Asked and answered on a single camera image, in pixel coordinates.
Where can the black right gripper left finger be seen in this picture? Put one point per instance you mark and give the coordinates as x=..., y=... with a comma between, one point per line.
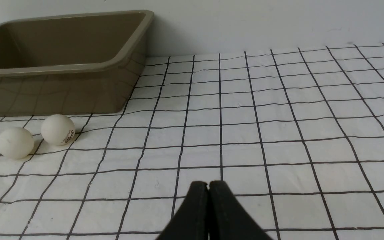
x=189, y=222

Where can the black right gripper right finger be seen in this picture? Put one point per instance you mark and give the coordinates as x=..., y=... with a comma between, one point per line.
x=227, y=219

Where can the white table-tennis ball printed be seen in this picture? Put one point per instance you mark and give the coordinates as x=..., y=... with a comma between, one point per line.
x=58, y=130

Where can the white table-tennis ball plain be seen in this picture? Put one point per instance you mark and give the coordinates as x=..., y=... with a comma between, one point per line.
x=16, y=143

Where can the white grid tablecloth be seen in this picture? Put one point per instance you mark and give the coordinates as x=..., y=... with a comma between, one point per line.
x=297, y=134

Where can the olive plastic bin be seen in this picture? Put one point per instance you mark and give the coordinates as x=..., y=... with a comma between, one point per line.
x=71, y=64

